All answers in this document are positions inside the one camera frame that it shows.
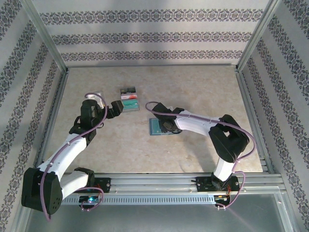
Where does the aluminium frame post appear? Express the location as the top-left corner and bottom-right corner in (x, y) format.
(236, 0), (285, 73)
(20, 0), (70, 73)

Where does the blue card with chip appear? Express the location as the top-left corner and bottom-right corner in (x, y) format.
(150, 119), (162, 134)

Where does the white card with red circle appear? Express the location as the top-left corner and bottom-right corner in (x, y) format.
(120, 93), (139, 102)

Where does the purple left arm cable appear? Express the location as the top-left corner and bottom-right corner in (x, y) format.
(40, 92), (108, 222)

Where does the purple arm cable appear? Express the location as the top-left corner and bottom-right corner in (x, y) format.
(144, 101), (256, 211)
(40, 92), (108, 222)

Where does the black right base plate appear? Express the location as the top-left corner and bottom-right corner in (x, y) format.
(197, 176), (240, 193)

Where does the black card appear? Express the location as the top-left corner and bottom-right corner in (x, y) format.
(120, 86), (137, 95)

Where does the aluminium side rail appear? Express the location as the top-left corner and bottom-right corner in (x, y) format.
(32, 69), (70, 176)
(234, 67), (276, 174)

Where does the grey metal front panel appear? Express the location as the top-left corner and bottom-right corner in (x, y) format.
(14, 193), (296, 232)

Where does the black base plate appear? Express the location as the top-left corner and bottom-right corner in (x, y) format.
(72, 177), (112, 193)
(197, 176), (240, 193)

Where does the controller board with orange wires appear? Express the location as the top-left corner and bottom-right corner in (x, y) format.
(214, 194), (231, 203)

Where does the aluminium front rail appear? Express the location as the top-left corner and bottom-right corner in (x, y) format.
(24, 172), (284, 194)

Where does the grey slotted cable duct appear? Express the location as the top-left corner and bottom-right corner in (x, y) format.
(61, 195), (216, 205)

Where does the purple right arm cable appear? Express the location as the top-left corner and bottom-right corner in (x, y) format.
(144, 101), (256, 211)

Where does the controller board with green light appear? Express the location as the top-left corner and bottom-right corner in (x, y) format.
(79, 195), (100, 206)

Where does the blue card holder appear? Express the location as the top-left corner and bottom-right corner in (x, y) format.
(147, 117), (183, 136)

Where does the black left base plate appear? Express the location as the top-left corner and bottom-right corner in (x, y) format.
(72, 177), (112, 193)

